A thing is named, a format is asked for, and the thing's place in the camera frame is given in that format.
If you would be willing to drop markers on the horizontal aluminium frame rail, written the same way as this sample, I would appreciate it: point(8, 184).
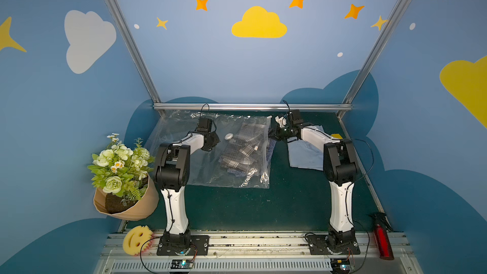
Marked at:
point(253, 107)

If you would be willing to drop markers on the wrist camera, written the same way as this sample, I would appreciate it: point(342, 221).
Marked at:
point(292, 118)
point(204, 125)

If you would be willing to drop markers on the aluminium frame post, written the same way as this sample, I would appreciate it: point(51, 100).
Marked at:
point(134, 52)
point(386, 32)

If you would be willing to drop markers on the left green circuit board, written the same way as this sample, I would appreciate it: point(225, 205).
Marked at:
point(182, 264)

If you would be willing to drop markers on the red spray bottle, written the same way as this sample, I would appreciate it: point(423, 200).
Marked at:
point(380, 231)

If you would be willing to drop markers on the clear plastic vacuum bag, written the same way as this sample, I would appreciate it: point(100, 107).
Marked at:
point(205, 169)

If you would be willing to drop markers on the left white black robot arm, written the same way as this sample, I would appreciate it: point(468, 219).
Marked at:
point(172, 172)

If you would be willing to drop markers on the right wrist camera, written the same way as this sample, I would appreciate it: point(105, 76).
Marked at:
point(292, 118)

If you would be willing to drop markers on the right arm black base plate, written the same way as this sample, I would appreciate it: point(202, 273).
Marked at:
point(332, 244)

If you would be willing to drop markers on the right green circuit board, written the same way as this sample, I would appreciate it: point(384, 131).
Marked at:
point(341, 266)

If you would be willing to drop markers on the left aluminium frame post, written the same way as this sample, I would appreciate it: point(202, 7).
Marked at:
point(134, 52)

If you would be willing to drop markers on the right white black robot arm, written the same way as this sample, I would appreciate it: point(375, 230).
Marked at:
point(341, 169)

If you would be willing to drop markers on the light blue shirt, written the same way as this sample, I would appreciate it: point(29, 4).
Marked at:
point(304, 155)

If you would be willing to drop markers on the flower bouquet in paper wrap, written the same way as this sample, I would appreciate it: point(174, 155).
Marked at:
point(121, 177)

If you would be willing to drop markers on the blue checked shirt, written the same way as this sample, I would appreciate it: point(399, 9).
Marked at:
point(270, 149)

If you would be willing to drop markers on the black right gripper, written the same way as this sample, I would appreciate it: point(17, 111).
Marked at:
point(279, 132)

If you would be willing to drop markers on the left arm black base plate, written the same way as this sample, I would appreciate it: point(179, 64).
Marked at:
point(183, 244)

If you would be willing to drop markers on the right aluminium frame post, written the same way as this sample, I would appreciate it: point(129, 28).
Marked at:
point(386, 32)

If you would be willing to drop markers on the yellow toy shovel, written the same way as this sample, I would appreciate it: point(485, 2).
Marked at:
point(337, 136)

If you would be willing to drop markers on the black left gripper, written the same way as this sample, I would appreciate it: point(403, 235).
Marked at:
point(207, 143)

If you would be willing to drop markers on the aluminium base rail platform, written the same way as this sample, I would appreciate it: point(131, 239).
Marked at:
point(259, 252)

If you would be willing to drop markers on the green circuit board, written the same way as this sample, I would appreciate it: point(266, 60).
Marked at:
point(182, 264)
point(341, 266)

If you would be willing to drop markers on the yellow smiley face sponge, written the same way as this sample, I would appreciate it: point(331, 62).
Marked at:
point(138, 240)

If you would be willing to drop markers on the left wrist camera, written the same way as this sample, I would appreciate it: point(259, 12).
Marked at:
point(204, 125)

